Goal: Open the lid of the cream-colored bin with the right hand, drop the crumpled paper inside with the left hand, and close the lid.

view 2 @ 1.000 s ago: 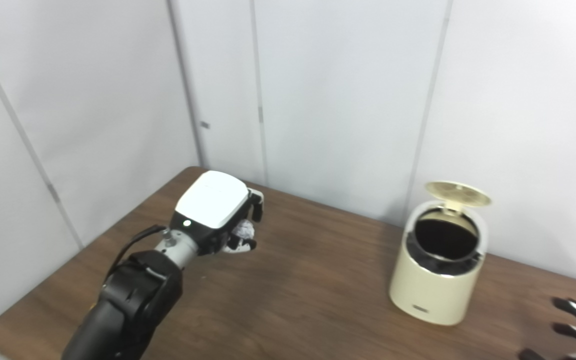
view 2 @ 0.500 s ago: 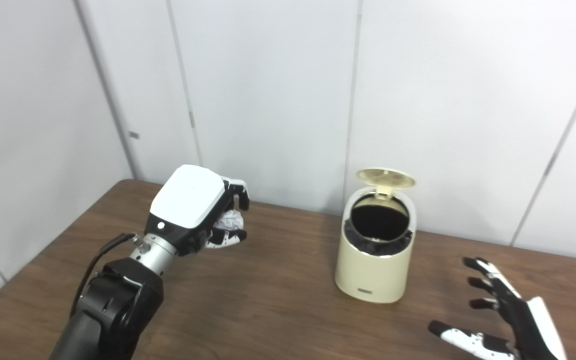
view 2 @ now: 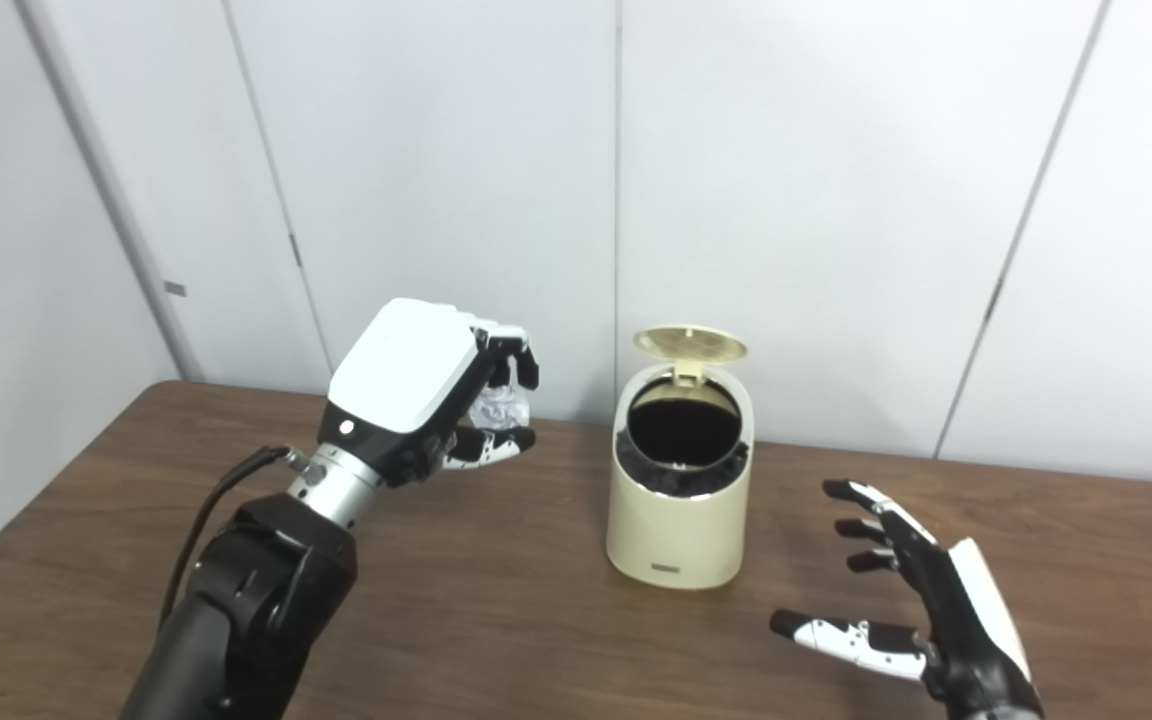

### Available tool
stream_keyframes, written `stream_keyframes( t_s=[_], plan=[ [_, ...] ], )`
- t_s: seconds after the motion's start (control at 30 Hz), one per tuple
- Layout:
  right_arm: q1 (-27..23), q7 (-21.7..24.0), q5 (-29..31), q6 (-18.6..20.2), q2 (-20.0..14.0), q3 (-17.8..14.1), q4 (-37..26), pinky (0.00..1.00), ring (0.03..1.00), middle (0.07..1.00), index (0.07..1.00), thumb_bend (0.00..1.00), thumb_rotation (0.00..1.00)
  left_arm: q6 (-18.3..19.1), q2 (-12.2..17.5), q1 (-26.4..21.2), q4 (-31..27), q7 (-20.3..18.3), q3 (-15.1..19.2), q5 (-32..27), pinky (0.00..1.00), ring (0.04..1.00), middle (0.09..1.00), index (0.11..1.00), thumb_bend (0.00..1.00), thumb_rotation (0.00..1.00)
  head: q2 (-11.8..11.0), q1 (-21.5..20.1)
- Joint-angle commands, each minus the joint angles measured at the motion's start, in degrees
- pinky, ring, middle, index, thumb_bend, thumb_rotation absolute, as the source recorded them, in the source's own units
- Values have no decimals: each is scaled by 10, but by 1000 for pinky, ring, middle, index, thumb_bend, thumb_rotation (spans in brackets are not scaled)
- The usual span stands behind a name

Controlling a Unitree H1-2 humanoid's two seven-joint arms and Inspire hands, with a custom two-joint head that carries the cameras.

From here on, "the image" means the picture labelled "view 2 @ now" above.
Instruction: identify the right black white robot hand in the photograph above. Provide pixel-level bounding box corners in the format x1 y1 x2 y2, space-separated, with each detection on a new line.
769 479 1044 720

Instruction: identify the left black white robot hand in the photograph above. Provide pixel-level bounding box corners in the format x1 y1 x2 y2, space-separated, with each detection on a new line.
318 297 541 488

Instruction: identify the white paper ball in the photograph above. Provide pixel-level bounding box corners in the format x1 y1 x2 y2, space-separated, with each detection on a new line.
469 385 530 431

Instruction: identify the cream round bin lid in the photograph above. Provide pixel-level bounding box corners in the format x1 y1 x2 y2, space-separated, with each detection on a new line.
633 325 748 386

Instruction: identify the cream-colored round bin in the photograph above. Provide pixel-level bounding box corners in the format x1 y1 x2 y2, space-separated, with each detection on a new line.
605 360 757 590

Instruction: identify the black bin liner bag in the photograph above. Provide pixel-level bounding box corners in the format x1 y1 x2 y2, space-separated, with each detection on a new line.
616 380 752 498

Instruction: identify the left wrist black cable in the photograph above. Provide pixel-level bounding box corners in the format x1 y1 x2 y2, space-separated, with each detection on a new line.
158 446 322 631

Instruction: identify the grey wall corner post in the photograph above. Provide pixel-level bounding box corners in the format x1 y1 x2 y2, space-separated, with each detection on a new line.
16 0 207 381

